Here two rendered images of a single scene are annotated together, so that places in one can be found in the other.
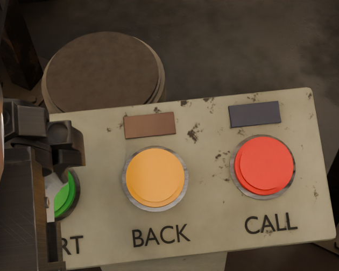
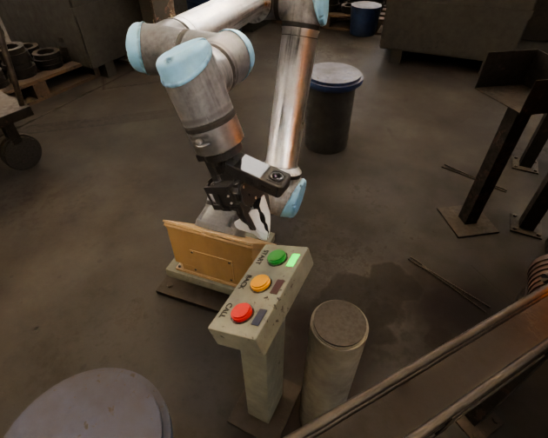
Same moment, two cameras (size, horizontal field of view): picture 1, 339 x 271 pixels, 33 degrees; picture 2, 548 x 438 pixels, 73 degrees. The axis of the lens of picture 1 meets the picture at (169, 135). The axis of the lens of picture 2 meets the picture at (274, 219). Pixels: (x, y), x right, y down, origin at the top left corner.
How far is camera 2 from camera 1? 0.62 m
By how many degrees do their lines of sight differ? 67
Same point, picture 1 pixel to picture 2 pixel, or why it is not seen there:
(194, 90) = not seen: outside the picture
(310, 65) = not seen: outside the picture
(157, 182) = (257, 281)
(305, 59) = not seen: outside the picture
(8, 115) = (235, 184)
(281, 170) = (235, 314)
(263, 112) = (257, 319)
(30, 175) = (224, 187)
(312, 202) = (221, 324)
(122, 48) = (350, 335)
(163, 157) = (263, 283)
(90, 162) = (277, 269)
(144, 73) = (330, 336)
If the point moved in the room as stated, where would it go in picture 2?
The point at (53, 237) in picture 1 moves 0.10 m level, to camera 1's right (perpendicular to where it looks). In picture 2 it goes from (226, 206) to (193, 239)
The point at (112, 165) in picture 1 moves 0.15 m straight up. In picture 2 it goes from (272, 275) to (272, 220)
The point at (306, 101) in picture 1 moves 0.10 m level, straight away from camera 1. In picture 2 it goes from (251, 335) to (287, 381)
